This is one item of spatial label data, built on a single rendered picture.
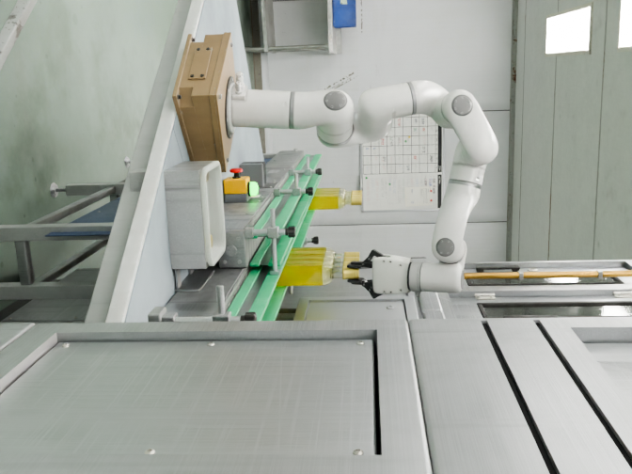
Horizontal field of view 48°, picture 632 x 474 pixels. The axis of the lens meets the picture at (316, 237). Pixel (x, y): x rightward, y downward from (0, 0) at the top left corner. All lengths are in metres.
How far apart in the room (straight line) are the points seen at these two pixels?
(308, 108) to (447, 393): 1.17
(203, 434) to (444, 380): 0.25
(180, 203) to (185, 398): 0.87
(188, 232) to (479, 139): 0.73
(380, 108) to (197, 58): 0.46
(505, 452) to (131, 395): 0.38
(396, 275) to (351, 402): 1.16
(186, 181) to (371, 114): 0.51
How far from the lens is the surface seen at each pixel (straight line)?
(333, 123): 1.78
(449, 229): 1.78
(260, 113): 1.79
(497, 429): 0.66
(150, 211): 1.49
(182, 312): 1.49
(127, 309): 1.35
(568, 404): 0.72
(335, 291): 2.31
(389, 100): 1.80
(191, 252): 1.60
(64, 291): 2.09
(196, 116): 1.71
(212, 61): 1.76
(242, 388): 0.76
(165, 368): 0.83
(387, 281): 1.87
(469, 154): 1.78
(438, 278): 1.82
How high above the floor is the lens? 1.19
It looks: 4 degrees down
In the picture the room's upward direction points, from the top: 89 degrees clockwise
